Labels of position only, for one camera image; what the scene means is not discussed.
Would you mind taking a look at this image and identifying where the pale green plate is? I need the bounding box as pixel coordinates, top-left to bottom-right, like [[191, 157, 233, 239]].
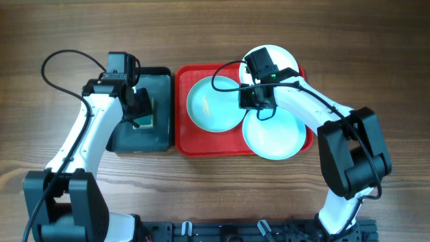
[[242, 108, 306, 161]]

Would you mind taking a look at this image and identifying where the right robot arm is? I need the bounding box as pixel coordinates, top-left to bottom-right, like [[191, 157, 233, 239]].
[[239, 45, 392, 239]]

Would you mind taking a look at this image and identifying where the green yellow sponge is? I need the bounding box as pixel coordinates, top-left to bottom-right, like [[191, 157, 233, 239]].
[[134, 97, 155, 128]]

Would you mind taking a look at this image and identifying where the black plastic tray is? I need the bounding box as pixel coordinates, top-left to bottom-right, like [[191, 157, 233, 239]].
[[106, 67, 173, 153]]

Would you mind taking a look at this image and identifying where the white plate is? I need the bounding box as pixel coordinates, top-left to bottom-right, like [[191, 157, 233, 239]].
[[239, 44, 300, 85]]

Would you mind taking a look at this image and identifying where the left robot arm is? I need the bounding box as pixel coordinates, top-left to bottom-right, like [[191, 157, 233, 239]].
[[22, 52, 153, 241]]

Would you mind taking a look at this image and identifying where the light blue plate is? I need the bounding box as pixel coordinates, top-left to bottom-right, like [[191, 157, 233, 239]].
[[186, 77, 246, 132]]

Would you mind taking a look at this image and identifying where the red plastic tray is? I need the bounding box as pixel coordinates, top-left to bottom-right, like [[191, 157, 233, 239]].
[[174, 62, 314, 159]]

